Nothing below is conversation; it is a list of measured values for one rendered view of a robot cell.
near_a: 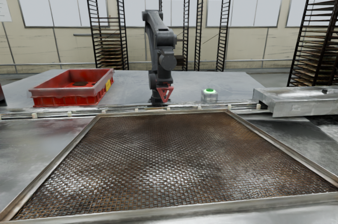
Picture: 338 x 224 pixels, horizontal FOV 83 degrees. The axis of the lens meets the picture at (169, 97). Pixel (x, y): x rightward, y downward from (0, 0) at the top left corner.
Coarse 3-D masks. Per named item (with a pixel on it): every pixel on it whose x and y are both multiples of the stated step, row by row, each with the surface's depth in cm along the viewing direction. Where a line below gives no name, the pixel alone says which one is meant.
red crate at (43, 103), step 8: (112, 80) 136; (104, 88) 115; (40, 96) 94; (64, 96) 95; (72, 96) 95; (80, 96) 96; (88, 96) 97; (96, 96) 99; (40, 104) 96; (48, 104) 97; (56, 104) 97; (64, 104) 96; (72, 104) 97; (80, 104) 97; (88, 104) 97; (96, 104) 98
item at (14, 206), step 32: (128, 128) 59; (224, 128) 58; (256, 128) 55; (64, 160) 40; (96, 160) 40; (192, 160) 40; (256, 160) 39; (288, 160) 39; (32, 192) 30; (96, 192) 30; (128, 192) 30; (160, 192) 30; (224, 192) 30; (288, 192) 30
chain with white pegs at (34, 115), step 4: (260, 104) 88; (168, 108) 84; (200, 108) 85; (228, 108) 87; (256, 108) 89; (68, 112) 80; (104, 112) 81; (0, 116) 78; (32, 116) 79; (36, 116) 80; (68, 116) 80
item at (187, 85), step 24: (48, 72) 169; (120, 72) 169; (144, 72) 169; (192, 72) 169; (216, 72) 169; (240, 72) 169; (24, 96) 112; (120, 96) 112; (144, 96) 112; (192, 96) 112; (240, 96) 112; (288, 120) 84
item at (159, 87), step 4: (156, 80) 77; (156, 84) 77; (160, 84) 77; (160, 88) 75; (164, 88) 76; (168, 88) 76; (172, 88) 76; (160, 92) 77; (168, 92) 78; (160, 96) 78; (168, 96) 79; (164, 100) 80
